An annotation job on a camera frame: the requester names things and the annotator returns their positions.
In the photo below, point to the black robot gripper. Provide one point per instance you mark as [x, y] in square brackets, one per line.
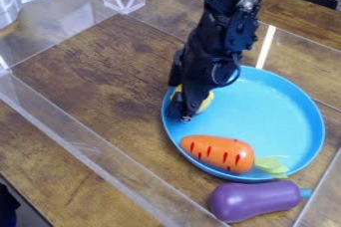
[203, 66]

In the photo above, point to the orange toy carrot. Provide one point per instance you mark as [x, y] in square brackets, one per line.
[230, 155]

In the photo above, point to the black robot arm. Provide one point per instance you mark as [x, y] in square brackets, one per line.
[229, 23]

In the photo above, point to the blue round plastic tray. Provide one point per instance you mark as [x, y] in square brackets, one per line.
[266, 111]

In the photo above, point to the purple toy eggplant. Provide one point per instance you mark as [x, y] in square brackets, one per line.
[236, 201]

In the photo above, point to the yellow toy lemon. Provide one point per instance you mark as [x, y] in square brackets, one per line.
[205, 102]

